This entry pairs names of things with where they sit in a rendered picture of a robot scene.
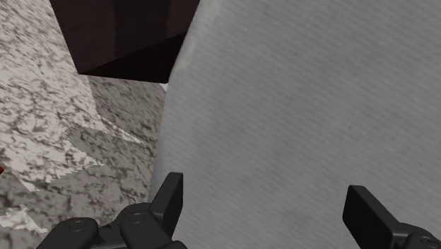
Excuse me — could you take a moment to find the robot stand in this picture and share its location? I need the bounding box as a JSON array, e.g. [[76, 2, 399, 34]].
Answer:
[[49, 0, 201, 84]]

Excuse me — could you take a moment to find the grey fabric furniture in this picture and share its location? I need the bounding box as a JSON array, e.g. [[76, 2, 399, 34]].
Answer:
[[148, 0, 441, 249]]

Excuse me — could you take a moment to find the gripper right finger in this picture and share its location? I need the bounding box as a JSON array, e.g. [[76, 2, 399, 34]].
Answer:
[[341, 185, 441, 249]]

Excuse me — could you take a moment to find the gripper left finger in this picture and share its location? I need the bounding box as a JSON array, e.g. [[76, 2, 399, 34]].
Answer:
[[35, 172, 189, 249]]

